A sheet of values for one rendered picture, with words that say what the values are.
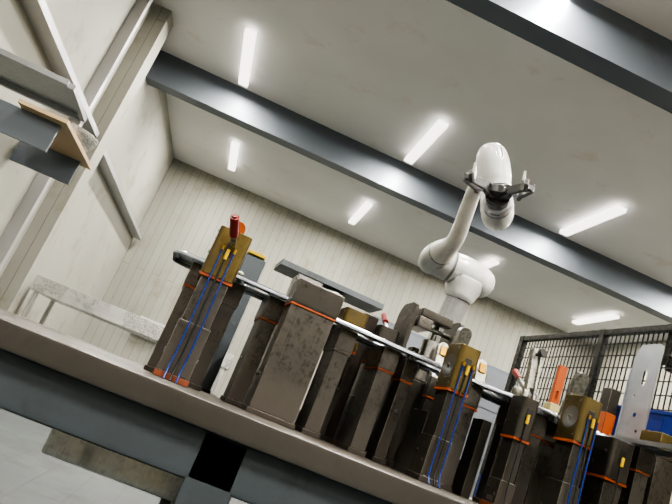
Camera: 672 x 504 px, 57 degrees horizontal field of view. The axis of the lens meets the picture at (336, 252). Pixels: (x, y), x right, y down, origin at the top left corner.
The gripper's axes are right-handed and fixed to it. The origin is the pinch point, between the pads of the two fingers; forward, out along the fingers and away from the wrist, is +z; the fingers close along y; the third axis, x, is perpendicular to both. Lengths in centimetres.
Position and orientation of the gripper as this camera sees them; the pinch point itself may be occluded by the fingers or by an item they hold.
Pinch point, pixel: (498, 173)
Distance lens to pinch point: 177.4
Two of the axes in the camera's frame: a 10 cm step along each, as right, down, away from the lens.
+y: -9.3, -2.1, 2.9
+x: 2.7, -9.4, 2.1
